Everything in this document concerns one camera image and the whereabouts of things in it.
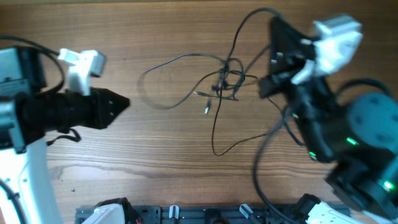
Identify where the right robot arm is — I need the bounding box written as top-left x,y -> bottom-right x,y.
259,15 -> 397,222

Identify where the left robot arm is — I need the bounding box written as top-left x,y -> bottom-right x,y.
1,46 -> 129,223

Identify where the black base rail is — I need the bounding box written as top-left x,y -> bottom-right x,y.
74,202 -> 352,224

